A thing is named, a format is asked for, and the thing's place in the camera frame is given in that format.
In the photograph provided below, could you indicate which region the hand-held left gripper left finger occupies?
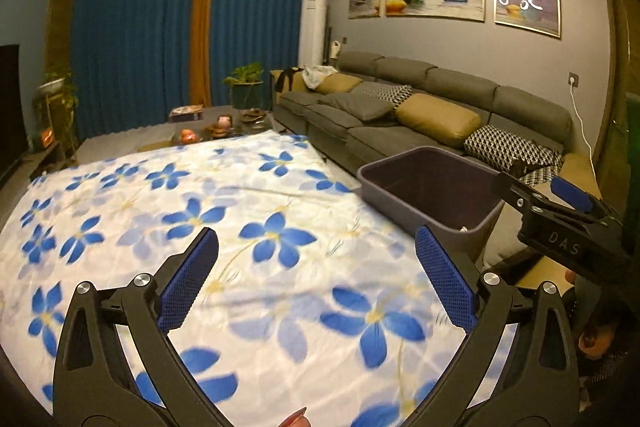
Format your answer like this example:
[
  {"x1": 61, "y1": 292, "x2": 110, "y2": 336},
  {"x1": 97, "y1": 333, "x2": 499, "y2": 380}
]
[{"x1": 52, "y1": 227, "x2": 231, "y2": 427}]

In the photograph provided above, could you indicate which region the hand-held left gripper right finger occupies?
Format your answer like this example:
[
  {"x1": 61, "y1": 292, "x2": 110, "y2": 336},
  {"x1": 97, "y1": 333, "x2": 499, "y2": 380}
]
[{"x1": 405, "y1": 226, "x2": 582, "y2": 427}]

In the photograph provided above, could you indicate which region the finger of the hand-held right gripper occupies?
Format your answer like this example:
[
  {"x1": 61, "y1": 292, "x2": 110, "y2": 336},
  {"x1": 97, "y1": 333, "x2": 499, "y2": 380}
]
[
  {"x1": 551, "y1": 177, "x2": 627, "y2": 229},
  {"x1": 491, "y1": 171, "x2": 557, "y2": 211}
]

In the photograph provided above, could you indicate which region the grey plastic bin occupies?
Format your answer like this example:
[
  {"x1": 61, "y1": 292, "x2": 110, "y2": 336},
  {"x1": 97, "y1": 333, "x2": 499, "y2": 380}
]
[{"x1": 356, "y1": 146, "x2": 507, "y2": 253}]

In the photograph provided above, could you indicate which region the person's right hand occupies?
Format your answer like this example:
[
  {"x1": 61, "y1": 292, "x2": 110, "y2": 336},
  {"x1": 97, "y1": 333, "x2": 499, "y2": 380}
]
[{"x1": 564, "y1": 269, "x2": 621, "y2": 360}]

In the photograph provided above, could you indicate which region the person's left hand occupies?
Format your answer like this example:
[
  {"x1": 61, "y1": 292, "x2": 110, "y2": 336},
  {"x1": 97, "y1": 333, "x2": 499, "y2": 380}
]
[{"x1": 279, "y1": 406, "x2": 315, "y2": 427}]

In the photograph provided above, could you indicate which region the black white patterned cushion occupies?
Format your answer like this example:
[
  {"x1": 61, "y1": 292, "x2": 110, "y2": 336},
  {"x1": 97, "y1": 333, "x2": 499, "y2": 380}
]
[
  {"x1": 352, "y1": 83, "x2": 415, "y2": 108},
  {"x1": 464, "y1": 124, "x2": 566, "y2": 168},
  {"x1": 520, "y1": 164, "x2": 563, "y2": 185}
]

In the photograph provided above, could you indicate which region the white blue floral blanket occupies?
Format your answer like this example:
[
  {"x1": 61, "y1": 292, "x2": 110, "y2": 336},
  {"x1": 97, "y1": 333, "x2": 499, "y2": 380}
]
[{"x1": 0, "y1": 133, "x2": 521, "y2": 427}]

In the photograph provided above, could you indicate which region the large yellow cushion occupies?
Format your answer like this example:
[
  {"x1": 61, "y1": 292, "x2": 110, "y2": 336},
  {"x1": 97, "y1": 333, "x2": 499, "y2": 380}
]
[{"x1": 395, "y1": 93, "x2": 483, "y2": 148}]

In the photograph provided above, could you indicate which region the wooden door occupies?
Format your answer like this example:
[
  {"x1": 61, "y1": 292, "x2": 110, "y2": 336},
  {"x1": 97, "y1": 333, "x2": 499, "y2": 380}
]
[{"x1": 600, "y1": 0, "x2": 640, "y2": 188}]

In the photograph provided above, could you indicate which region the grey sofa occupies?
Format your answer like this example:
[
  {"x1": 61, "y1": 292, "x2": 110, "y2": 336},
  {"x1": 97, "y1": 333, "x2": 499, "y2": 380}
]
[{"x1": 270, "y1": 52, "x2": 606, "y2": 268}]

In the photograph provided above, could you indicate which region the printed cardboard box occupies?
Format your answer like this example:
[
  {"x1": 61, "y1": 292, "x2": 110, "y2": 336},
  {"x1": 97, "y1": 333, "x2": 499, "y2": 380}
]
[{"x1": 169, "y1": 106, "x2": 206, "y2": 122}]

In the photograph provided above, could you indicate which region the dark grey cushion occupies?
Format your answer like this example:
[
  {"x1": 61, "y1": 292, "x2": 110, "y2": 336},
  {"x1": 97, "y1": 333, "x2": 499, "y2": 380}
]
[{"x1": 316, "y1": 93, "x2": 396, "y2": 122}]

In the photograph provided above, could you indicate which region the potted plant dark pot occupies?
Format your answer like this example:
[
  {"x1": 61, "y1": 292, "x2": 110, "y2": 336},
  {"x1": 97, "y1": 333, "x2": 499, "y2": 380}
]
[{"x1": 222, "y1": 63, "x2": 265, "y2": 110}]

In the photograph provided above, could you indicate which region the small yellow cushion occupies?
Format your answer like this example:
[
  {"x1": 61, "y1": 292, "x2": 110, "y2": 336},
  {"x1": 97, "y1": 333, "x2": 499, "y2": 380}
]
[{"x1": 316, "y1": 73, "x2": 363, "y2": 96}]

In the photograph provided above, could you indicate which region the dark garment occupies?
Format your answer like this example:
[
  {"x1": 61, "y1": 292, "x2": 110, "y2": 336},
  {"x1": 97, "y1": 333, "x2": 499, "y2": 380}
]
[{"x1": 274, "y1": 69, "x2": 306, "y2": 95}]

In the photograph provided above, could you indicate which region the trailing plant on stand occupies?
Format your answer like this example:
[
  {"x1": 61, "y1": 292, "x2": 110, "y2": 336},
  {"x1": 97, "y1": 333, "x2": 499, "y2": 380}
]
[{"x1": 34, "y1": 67, "x2": 78, "y2": 142}]

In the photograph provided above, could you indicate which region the white cloth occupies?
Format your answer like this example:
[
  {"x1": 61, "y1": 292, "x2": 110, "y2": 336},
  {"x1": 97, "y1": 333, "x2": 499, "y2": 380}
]
[{"x1": 302, "y1": 66, "x2": 338, "y2": 90}]

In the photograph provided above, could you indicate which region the blue curtain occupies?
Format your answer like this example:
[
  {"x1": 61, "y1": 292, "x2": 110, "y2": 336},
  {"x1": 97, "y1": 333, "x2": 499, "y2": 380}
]
[
  {"x1": 72, "y1": 0, "x2": 201, "y2": 140},
  {"x1": 210, "y1": 0, "x2": 331, "y2": 108}
]

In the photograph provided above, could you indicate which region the black television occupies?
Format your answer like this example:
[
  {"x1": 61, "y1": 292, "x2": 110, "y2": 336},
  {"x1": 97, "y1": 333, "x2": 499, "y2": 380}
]
[{"x1": 0, "y1": 44, "x2": 26, "y2": 182}]

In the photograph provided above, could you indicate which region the orange curtain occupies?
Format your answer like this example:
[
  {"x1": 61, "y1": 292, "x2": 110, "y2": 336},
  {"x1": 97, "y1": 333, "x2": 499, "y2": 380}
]
[{"x1": 189, "y1": 0, "x2": 218, "y2": 108}]

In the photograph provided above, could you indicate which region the brown wooden panel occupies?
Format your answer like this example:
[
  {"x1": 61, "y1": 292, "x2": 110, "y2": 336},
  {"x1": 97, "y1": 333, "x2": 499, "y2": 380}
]
[{"x1": 47, "y1": 0, "x2": 81, "y2": 142}]

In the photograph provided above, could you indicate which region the white standing air conditioner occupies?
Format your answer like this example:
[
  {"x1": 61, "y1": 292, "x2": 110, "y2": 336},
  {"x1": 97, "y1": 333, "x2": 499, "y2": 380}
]
[{"x1": 298, "y1": 0, "x2": 328, "y2": 68}]

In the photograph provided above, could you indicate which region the white cable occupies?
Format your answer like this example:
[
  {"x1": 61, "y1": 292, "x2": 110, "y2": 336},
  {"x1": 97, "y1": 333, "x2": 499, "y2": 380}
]
[{"x1": 572, "y1": 87, "x2": 599, "y2": 172}]

